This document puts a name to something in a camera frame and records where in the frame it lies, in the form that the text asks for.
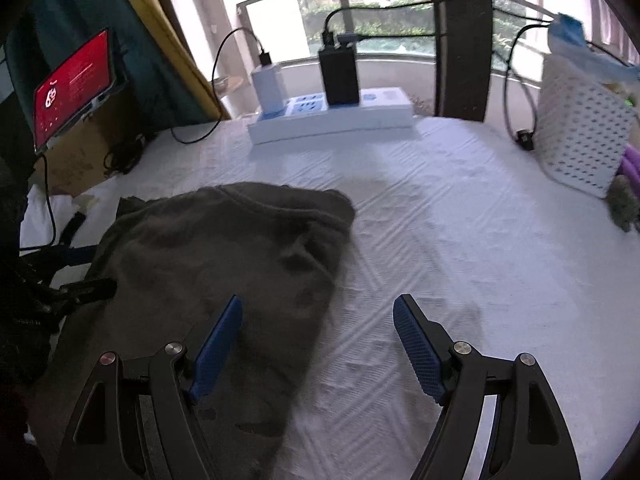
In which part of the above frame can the balcony railing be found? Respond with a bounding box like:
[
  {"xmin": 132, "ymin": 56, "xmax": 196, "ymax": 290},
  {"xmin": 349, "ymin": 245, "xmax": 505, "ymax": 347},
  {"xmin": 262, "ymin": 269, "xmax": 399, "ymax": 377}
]
[{"xmin": 235, "ymin": 0, "xmax": 557, "ymax": 68}]

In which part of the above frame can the white perforated basket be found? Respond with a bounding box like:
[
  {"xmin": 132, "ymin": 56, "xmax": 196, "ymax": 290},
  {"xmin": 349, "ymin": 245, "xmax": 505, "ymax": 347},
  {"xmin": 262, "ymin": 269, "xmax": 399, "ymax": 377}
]
[{"xmin": 534, "ymin": 54, "xmax": 636, "ymax": 198}]

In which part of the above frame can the purple plush toy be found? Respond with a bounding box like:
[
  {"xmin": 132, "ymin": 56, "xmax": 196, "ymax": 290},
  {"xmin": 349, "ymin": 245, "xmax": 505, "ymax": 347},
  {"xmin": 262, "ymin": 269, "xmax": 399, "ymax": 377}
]
[{"xmin": 617, "ymin": 144, "xmax": 640, "ymax": 198}]

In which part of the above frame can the dark olive t-shirt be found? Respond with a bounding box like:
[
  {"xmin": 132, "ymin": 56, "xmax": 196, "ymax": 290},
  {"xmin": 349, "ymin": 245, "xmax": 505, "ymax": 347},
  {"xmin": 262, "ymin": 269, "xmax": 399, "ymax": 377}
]
[{"xmin": 29, "ymin": 182, "xmax": 355, "ymax": 479}]

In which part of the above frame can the white power strip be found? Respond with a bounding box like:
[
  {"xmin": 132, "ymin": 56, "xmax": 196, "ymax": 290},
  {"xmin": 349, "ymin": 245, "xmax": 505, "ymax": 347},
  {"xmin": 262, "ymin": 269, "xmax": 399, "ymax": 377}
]
[{"xmin": 247, "ymin": 87, "xmax": 414, "ymax": 145}]

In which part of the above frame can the white charger plug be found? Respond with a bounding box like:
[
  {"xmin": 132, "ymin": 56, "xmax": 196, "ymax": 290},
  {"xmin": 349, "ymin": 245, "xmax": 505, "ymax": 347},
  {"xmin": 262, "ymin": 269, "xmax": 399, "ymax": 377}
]
[{"xmin": 250, "ymin": 51, "xmax": 286, "ymax": 116}]

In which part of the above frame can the yellow curtain left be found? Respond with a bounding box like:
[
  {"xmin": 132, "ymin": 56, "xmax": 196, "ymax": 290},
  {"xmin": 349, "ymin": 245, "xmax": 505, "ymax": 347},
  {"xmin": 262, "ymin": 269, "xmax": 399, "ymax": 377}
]
[{"xmin": 128, "ymin": 0, "xmax": 229, "ymax": 119}]

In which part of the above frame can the black coiled cable bundle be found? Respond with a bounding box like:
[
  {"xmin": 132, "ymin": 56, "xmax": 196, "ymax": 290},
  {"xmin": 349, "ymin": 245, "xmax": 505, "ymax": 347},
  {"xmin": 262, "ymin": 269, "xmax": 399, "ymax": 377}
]
[{"xmin": 102, "ymin": 131, "xmax": 149, "ymax": 177}]

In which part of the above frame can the black strap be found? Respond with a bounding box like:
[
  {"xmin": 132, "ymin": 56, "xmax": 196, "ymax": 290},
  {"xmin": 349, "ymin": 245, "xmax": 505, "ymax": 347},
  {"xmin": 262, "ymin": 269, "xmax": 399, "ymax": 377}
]
[{"xmin": 58, "ymin": 210, "xmax": 89, "ymax": 247}]

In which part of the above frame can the teal curtain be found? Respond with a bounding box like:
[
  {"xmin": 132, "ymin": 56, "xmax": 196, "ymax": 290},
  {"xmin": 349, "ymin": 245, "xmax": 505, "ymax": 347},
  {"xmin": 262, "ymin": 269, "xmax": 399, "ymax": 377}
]
[{"xmin": 4, "ymin": 0, "xmax": 212, "ymax": 131}]

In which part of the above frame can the brown cardboard box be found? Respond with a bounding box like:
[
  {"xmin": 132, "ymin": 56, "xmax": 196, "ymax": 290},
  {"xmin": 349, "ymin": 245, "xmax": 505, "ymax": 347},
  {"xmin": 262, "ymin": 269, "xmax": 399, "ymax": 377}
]
[{"xmin": 35, "ymin": 96, "xmax": 146, "ymax": 197}]

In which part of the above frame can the red screen tablet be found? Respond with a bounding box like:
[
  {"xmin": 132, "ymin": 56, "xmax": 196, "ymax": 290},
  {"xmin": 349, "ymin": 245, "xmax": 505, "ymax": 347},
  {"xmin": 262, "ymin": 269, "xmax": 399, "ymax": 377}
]
[{"xmin": 32, "ymin": 28, "xmax": 117, "ymax": 153}]

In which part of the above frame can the black charger brick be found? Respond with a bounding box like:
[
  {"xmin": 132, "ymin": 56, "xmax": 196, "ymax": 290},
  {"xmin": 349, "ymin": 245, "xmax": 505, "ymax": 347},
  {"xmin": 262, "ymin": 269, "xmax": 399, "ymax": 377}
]
[{"xmin": 318, "ymin": 29, "xmax": 360, "ymax": 107}]

